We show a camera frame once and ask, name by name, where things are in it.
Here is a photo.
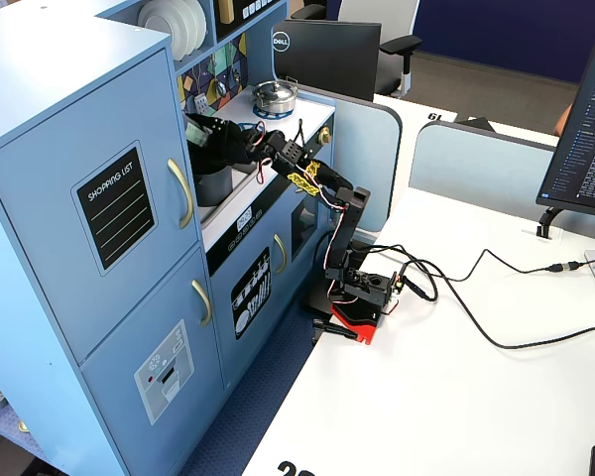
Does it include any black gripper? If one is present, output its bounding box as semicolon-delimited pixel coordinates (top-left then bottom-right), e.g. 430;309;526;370
184;113;280;176

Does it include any gray salt shaker green label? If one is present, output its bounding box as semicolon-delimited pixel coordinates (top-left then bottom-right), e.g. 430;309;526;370
185;122;214;149

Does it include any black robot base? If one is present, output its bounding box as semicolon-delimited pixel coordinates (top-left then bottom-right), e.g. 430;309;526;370
326;265;406;318

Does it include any metal toy spatula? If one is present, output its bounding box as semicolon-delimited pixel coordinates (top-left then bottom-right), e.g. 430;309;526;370
193;73;210;114

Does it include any gray plastic pot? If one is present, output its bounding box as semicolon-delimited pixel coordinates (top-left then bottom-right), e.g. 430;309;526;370
193;166;235;208

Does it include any stainless steel lidded pot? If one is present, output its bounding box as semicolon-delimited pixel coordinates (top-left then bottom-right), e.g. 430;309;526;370
251;78;298;114

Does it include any yellow patterned tape band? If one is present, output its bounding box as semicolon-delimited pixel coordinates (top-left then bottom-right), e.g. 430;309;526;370
286;161;323;195

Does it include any black shopping list sticker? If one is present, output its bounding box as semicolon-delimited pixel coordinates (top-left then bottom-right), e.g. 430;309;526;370
70;140;159;278

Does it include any white toy plate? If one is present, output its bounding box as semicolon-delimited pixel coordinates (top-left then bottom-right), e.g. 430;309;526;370
192;0;209;51
176;0;200;56
137;0;189;61

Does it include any black toy microwave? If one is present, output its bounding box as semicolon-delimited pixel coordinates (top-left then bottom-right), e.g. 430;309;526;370
212;0;289;44

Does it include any black dell monitor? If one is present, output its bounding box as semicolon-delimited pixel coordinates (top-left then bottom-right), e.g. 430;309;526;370
272;18;383;103

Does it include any blue gray desk divider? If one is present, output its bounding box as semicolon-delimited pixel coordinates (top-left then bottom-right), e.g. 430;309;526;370
409;120;595;244
297;81;404;234

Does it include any black white dishwasher sticker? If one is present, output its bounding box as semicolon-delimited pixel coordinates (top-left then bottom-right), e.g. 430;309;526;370
230;246;273;341

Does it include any blue toy kitchen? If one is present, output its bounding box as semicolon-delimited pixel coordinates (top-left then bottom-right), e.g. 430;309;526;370
0;0;338;476

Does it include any white black office chair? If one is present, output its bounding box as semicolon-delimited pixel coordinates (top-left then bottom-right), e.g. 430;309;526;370
290;0;423;99

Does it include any red black table clamp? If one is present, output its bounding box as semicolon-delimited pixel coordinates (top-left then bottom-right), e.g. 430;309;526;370
329;301;383;346

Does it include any gray water dispenser sticker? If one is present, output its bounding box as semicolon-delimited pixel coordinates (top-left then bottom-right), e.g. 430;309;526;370
133;318;196;426

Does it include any small black desk object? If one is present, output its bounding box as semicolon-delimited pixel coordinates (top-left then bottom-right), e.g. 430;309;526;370
456;116;497;134

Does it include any monitor showing code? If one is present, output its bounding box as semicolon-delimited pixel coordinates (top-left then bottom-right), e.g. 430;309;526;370
535;12;595;219

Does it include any long gold fridge handle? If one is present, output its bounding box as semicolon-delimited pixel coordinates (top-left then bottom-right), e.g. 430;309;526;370
167;157;195;230

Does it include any blue stove burner ring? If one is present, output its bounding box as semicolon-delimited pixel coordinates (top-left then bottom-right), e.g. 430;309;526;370
251;103;294;122

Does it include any gold dishwasher door handle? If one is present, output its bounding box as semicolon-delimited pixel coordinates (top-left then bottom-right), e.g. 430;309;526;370
272;232;289;277

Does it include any short gold fridge handle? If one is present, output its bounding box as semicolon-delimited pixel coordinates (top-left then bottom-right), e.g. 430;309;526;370
191;279;214;327

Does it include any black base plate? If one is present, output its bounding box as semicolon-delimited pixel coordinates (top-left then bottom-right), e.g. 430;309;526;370
300;290;339;315

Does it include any black clamp handle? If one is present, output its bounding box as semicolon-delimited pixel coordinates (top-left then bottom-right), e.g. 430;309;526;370
311;318;358;341

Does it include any long black power cable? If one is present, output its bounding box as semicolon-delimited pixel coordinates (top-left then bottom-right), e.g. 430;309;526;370
366;242;595;351

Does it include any black cable with usb plug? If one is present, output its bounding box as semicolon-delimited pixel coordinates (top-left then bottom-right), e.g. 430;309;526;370
371;245;589;285

